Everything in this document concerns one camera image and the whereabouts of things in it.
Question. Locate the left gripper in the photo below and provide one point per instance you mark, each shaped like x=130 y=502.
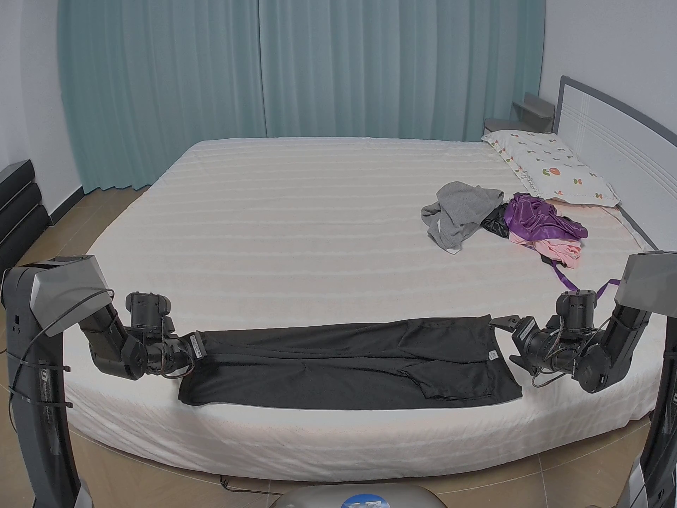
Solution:
x=194 y=346

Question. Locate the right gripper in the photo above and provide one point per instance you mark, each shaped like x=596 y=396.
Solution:
x=537 y=344

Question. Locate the black T-shirt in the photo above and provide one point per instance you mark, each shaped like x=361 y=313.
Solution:
x=359 y=368

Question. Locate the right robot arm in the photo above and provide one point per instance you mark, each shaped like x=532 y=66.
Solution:
x=619 y=336

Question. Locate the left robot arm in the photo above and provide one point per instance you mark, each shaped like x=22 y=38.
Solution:
x=37 y=389

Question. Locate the bed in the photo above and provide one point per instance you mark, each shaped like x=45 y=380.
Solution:
x=296 y=220

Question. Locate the pink garment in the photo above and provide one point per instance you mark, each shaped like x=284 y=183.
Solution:
x=558 y=253

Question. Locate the shiny black garment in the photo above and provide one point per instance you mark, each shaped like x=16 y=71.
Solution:
x=496 y=224

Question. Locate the purple garment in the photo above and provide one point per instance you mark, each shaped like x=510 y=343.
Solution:
x=537 y=217

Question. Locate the grey garment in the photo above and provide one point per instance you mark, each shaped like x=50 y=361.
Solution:
x=460 y=212

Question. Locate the white printed pillow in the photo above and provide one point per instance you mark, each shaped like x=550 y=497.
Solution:
x=555 y=170

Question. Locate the black chest of drawers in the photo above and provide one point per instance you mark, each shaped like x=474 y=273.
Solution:
x=18 y=204

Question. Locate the grey bedside table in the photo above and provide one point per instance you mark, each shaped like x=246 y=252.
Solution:
x=534 y=106

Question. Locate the blue-green curtain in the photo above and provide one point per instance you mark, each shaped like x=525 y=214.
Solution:
x=402 y=51
x=158 y=72

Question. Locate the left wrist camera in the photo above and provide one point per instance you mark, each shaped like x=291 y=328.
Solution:
x=149 y=310

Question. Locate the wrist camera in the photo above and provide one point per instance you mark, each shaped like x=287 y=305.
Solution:
x=577 y=309
x=149 y=310

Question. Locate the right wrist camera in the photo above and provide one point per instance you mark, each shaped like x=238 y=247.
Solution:
x=577 y=309

